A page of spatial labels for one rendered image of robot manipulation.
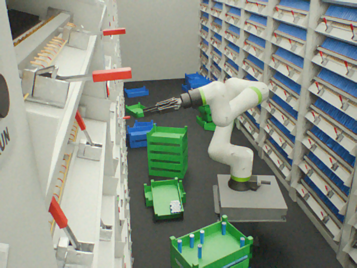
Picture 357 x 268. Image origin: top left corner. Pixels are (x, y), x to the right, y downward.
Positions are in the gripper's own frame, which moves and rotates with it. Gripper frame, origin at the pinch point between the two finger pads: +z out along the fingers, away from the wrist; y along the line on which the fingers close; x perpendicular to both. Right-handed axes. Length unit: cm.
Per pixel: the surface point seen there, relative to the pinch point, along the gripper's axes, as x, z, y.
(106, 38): 43, 8, -25
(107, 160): 27, 11, -95
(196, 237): -49, -5, -41
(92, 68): 49, 7, -95
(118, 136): 2.5, 15.6, -25.5
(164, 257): -96, 17, 3
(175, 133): -70, -13, 115
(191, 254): -50, 0, -50
